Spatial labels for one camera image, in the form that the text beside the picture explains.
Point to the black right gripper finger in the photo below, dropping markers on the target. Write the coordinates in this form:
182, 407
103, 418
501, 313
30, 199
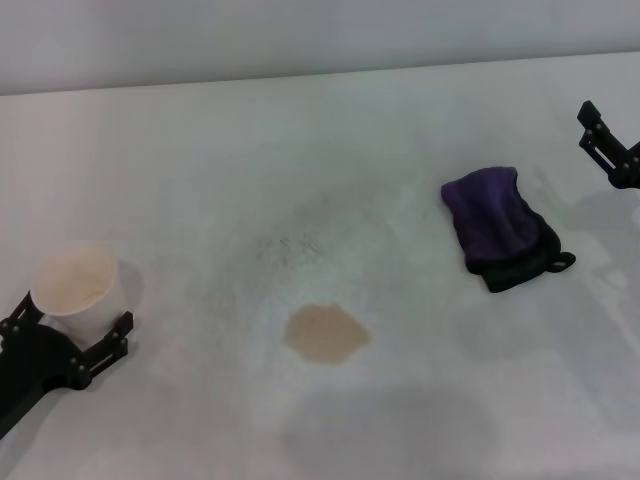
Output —
612, 150

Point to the purple rag with black edge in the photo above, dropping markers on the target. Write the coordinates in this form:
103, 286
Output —
487, 220

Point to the white paper cup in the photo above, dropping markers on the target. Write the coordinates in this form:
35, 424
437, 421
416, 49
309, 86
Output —
80, 285

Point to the brown water stain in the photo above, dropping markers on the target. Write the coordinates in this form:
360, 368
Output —
325, 335

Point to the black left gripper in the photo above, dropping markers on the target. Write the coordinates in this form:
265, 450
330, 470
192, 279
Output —
30, 365

